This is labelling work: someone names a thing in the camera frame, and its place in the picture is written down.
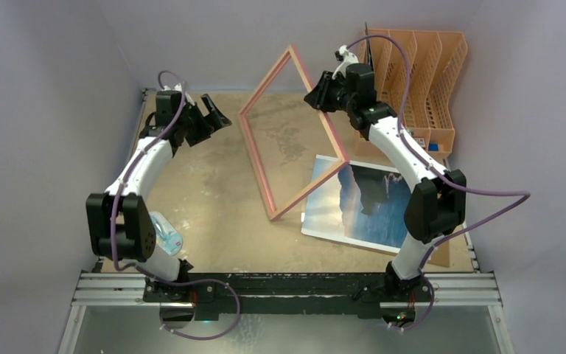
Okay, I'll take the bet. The blue tape dispenser pack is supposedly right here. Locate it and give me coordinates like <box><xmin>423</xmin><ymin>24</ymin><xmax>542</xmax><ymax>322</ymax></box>
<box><xmin>149</xmin><ymin>212</ymin><xmax>184</xmax><ymax>256</ymax></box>

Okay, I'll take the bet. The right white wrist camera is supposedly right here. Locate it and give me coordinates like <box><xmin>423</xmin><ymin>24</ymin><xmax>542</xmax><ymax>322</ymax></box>
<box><xmin>332</xmin><ymin>45</ymin><xmax>359</xmax><ymax>80</ymax></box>

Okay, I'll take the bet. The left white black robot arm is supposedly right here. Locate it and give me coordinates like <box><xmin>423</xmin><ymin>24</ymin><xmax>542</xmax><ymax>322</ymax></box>
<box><xmin>85</xmin><ymin>86</ymin><xmax>231</xmax><ymax>302</ymax></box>

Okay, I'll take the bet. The blue landscape photo print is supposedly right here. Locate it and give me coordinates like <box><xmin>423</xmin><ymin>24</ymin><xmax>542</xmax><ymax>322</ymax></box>
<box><xmin>301</xmin><ymin>161</ymin><xmax>410</xmax><ymax>254</ymax></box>

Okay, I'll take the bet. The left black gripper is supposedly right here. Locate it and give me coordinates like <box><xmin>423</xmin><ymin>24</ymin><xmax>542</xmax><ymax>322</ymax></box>
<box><xmin>177</xmin><ymin>96</ymin><xmax>230</xmax><ymax>147</ymax></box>

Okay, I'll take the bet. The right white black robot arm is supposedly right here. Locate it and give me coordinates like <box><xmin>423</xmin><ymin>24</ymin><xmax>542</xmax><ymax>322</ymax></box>
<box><xmin>304</xmin><ymin>63</ymin><xmax>467</xmax><ymax>300</ymax></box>

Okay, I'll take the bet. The pink wooden picture frame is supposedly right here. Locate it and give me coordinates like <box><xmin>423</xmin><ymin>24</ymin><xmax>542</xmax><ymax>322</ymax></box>
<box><xmin>239</xmin><ymin>44</ymin><xmax>349</xmax><ymax>221</ymax></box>

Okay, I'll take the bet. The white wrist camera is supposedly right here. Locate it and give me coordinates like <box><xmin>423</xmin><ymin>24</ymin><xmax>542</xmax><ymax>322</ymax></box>
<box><xmin>162</xmin><ymin>83</ymin><xmax>189</xmax><ymax>99</ymax></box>
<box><xmin>332</xmin><ymin>45</ymin><xmax>359</xmax><ymax>80</ymax></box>

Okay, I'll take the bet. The white folder in organizer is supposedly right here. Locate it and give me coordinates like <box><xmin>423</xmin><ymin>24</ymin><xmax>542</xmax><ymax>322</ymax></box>
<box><xmin>364</xmin><ymin>23</ymin><xmax>374</xmax><ymax>70</ymax></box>

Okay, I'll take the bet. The orange plastic file organizer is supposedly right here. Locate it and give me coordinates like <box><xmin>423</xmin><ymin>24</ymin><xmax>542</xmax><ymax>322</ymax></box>
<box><xmin>357</xmin><ymin>29</ymin><xmax>468</xmax><ymax>162</ymax></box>

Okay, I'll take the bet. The brown frame backing board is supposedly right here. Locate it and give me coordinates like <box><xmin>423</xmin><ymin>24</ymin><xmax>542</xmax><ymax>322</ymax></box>
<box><xmin>427</xmin><ymin>241</ymin><xmax>451</xmax><ymax>268</ymax></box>

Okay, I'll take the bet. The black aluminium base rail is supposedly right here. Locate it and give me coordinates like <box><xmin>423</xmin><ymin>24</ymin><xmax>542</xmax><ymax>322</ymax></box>
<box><xmin>73</xmin><ymin>272</ymin><xmax>502</xmax><ymax>325</ymax></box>

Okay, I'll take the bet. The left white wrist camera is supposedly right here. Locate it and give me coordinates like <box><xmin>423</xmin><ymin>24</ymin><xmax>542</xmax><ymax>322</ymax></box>
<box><xmin>162</xmin><ymin>83</ymin><xmax>189</xmax><ymax>99</ymax></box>

